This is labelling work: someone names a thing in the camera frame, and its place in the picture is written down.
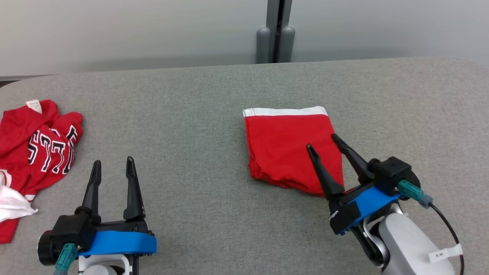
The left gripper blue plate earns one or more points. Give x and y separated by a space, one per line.
118 242

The teal left camera connector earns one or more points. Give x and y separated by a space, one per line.
67 258

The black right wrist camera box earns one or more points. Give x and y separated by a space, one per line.
389 172

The teal camera connector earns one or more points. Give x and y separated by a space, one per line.
67 258
412 191

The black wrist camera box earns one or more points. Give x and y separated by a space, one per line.
389 172
72 231

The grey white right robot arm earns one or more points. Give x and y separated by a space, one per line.
408 244

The red shorts white waistband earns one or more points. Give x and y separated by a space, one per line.
286 149

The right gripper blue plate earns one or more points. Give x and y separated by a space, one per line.
370 200

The red jersey white sleeves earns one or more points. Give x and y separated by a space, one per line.
23 133

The grey partition post with feet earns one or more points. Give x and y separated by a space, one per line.
275 34

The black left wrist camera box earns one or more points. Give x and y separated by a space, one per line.
72 231

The teal right camera connector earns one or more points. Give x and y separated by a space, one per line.
412 191

